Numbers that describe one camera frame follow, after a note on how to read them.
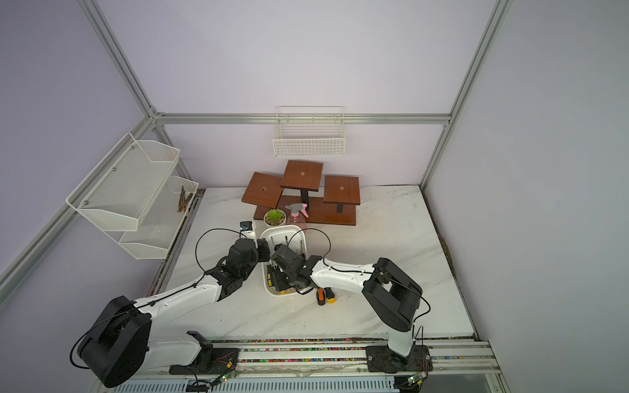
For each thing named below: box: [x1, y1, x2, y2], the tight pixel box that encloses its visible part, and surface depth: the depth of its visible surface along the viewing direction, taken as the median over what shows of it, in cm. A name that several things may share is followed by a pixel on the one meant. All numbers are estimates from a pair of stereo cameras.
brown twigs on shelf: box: [176, 185, 194, 213], surface depth 100 cm
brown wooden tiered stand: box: [240, 159, 362, 226], surface depth 100 cm
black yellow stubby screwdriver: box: [324, 286, 337, 304], surface depth 86 cm
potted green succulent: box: [262, 208, 287, 227], surface depth 100 cm
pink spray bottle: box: [285, 203, 309, 232], surface depth 97 cm
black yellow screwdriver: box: [266, 264, 273, 288], surface depth 88 cm
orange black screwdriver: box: [316, 287, 326, 306], surface depth 86 cm
